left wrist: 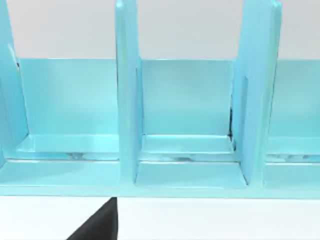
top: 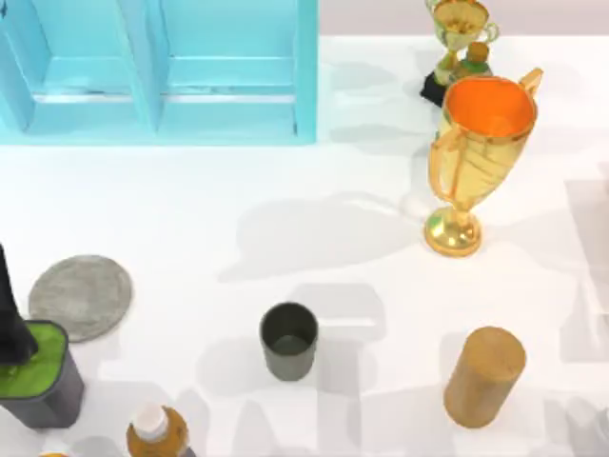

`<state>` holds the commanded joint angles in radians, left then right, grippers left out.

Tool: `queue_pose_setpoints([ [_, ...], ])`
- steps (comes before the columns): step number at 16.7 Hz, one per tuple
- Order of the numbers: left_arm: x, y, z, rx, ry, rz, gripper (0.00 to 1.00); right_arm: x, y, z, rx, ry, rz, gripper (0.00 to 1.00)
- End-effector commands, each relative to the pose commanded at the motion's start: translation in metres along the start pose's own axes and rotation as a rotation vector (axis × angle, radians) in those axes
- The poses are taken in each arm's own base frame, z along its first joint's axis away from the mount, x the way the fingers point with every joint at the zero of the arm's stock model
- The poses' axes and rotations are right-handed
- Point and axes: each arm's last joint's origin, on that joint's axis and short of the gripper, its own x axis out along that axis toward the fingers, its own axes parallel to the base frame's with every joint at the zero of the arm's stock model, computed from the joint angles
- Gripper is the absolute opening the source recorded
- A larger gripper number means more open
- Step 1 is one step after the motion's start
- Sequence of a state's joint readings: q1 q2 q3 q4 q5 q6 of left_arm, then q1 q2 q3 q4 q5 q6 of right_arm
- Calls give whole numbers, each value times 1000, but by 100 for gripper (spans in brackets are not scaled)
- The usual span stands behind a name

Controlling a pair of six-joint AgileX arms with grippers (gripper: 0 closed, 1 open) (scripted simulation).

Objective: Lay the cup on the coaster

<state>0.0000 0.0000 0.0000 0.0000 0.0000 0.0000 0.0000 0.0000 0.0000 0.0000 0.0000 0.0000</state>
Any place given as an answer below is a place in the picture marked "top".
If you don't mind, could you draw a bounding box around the small gold trophy black base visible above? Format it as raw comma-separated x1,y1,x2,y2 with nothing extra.
419,0,501,104

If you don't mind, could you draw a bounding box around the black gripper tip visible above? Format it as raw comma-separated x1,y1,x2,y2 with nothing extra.
0,243,39,368

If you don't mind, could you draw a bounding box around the dark grey cup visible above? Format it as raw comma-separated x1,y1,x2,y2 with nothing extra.
259,302,320,383

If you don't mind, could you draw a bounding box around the orange bottle with white cap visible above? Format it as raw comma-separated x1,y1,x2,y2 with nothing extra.
126,402,196,457

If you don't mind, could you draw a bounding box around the grey pot with green inside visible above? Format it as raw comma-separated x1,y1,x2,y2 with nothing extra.
0,320,86,429

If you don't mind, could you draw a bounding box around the large gold trophy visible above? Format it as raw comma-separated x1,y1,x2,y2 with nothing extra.
423,67,544,257

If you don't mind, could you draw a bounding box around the grey round coaster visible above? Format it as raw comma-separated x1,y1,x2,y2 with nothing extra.
28,254,135,344

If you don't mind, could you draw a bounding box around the wooden cylinder cup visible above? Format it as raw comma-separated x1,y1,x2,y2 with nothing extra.
442,326,527,430

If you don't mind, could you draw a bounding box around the light blue rack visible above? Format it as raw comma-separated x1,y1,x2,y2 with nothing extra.
0,0,318,148

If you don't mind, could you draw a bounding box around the green bottle with brown cap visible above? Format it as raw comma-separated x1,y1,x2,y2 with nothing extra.
457,41,495,80

